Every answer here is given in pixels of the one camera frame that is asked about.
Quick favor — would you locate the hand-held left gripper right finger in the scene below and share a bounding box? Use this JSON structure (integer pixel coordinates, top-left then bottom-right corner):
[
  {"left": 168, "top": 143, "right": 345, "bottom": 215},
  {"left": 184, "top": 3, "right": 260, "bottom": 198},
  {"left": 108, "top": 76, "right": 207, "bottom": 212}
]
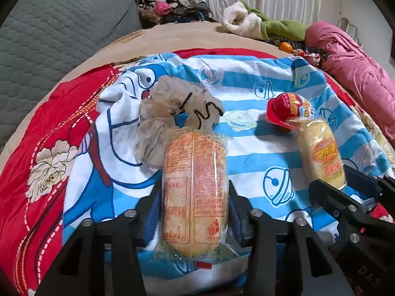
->
[{"left": 226, "top": 180, "right": 355, "bottom": 296}]

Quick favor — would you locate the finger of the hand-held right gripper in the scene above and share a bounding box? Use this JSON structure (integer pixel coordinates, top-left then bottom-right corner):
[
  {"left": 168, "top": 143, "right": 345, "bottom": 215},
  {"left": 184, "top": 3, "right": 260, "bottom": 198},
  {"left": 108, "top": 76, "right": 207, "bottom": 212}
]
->
[
  {"left": 309, "top": 179, "right": 371, "bottom": 248},
  {"left": 342, "top": 165, "right": 395, "bottom": 211}
]

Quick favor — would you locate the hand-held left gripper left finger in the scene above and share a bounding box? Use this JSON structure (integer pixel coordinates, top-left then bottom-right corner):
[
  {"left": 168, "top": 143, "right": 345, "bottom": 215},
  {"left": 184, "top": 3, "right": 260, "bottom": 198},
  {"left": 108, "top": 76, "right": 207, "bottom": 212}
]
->
[{"left": 34, "top": 188, "right": 167, "bottom": 296}]

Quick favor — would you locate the bread packet with orange label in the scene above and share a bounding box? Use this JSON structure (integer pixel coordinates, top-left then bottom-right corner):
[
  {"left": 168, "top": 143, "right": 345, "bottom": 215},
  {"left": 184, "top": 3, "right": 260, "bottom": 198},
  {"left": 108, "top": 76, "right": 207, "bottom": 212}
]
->
[{"left": 289, "top": 119, "right": 348, "bottom": 192}]

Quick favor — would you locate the bread packet with printed back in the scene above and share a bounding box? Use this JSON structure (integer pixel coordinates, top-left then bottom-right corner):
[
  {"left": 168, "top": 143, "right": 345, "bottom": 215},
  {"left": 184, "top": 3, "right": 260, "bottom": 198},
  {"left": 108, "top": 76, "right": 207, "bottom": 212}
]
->
[{"left": 153, "top": 129, "right": 245, "bottom": 265}]

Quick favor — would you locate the red white blue snack packet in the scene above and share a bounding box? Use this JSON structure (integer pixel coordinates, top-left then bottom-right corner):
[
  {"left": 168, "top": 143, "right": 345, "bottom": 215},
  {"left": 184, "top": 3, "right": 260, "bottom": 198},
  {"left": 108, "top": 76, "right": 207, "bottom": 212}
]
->
[{"left": 265, "top": 92, "right": 316, "bottom": 134}]

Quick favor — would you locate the sheer beige hair scrunchie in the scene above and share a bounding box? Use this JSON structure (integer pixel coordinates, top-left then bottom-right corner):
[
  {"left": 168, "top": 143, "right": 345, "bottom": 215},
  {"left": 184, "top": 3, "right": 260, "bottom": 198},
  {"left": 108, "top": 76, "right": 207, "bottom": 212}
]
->
[{"left": 134, "top": 74, "right": 226, "bottom": 171}]

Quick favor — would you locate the pink quilt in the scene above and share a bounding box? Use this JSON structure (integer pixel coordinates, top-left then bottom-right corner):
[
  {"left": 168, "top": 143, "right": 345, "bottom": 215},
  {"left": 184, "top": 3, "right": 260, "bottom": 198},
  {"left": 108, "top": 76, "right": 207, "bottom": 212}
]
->
[{"left": 305, "top": 21, "right": 395, "bottom": 144}]

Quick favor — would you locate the blue striped cartoon blanket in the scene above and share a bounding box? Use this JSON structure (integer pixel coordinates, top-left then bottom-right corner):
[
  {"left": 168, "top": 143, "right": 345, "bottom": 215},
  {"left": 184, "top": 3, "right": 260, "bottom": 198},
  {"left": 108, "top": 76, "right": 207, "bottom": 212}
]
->
[{"left": 62, "top": 52, "right": 395, "bottom": 296}]

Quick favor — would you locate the red snack wrapper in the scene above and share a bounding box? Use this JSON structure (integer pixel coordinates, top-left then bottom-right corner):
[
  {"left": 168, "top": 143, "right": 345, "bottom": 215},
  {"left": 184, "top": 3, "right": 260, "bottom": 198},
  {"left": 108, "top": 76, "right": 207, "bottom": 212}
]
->
[{"left": 296, "top": 49, "right": 323, "bottom": 66}]

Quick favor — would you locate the red floral blanket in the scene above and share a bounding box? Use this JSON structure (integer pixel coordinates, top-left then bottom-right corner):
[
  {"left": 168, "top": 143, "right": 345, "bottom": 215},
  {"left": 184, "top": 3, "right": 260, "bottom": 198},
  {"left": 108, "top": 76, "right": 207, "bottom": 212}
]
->
[{"left": 0, "top": 48, "right": 395, "bottom": 296}]

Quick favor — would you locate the dark floral cloth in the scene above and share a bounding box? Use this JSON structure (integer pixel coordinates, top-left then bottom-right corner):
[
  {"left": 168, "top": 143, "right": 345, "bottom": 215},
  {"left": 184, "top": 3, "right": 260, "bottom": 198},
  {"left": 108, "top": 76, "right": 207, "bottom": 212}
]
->
[{"left": 268, "top": 36, "right": 328, "bottom": 60}]

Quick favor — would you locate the beige bed sheet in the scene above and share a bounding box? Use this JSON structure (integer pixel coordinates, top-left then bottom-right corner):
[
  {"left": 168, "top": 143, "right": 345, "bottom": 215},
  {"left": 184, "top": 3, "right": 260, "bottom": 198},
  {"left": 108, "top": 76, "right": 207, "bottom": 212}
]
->
[{"left": 0, "top": 21, "right": 395, "bottom": 161}]

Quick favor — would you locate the white and green fleece garment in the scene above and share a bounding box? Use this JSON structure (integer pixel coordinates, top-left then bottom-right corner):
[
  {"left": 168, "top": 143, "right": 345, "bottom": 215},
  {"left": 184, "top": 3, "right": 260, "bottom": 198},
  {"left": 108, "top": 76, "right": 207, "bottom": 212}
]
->
[{"left": 221, "top": 1, "right": 311, "bottom": 41}]

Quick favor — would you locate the grey quilted cushion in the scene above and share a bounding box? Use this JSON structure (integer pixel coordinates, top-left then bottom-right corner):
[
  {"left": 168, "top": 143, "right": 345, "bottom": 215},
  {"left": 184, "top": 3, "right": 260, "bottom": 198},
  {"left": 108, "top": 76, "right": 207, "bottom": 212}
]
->
[{"left": 0, "top": 0, "right": 143, "bottom": 155}]

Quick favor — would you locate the pile of mixed clothes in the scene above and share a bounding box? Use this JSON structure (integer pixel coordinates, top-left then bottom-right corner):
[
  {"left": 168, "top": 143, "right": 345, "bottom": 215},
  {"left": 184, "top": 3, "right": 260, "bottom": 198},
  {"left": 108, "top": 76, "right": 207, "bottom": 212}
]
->
[{"left": 134, "top": 0, "right": 220, "bottom": 30}]

